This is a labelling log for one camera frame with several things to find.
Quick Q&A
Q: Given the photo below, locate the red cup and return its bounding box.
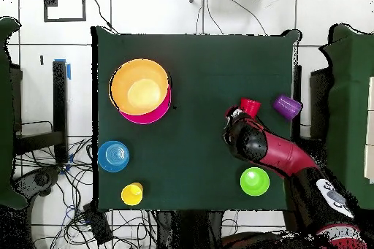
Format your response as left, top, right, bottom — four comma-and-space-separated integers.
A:
240, 97, 262, 116

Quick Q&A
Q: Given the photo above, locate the large orange bowl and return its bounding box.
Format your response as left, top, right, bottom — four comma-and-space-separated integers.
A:
108, 58, 171, 116

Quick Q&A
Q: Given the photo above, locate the large pink bowl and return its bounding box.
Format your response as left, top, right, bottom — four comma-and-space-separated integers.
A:
118, 83, 172, 125

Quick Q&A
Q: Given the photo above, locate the dark green tablecloth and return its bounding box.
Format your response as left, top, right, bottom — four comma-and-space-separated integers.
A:
0, 16, 28, 210
91, 26, 302, 213
318, 23, 374, 210

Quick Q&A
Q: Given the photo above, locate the small blue bowl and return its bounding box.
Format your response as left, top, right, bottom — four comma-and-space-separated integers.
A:
97, 139, 130, 173

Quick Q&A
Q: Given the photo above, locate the small green bowl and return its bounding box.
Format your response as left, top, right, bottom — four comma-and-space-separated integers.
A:
240, 166, 271, 197

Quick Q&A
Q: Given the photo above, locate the purple cup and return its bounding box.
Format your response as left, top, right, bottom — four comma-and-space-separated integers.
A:
272, 93, 304, 122

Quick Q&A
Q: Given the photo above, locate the black metal stand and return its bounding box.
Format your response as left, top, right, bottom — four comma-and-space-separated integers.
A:
12, 60, 69, 164

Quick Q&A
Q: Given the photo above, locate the black box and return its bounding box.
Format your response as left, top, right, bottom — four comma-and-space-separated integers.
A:
9, 66, 23, 133
309, 67, 332, 139

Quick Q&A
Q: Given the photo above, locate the black power brick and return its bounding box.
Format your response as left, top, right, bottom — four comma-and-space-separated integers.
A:
82, 202, 114, 245

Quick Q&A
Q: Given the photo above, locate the dark grey chair base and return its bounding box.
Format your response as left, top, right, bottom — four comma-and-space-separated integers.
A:
12, 166, 63, 200

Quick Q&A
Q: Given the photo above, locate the black floor tape square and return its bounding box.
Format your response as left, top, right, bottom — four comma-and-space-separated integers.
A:
42, 0, 88, 23

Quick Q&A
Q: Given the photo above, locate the white box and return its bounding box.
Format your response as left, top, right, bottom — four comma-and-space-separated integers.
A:
363, 76, 374, 184

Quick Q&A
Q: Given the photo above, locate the tangle of cables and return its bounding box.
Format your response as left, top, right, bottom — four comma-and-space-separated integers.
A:
14, 120, 159, 249

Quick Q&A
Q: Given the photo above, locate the black upright post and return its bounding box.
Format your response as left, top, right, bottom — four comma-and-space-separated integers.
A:
291, 64, 302, 145

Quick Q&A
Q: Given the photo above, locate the thin black cable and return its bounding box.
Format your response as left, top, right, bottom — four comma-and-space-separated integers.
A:
215, 0, 267, 36
85, 0, 119, 34

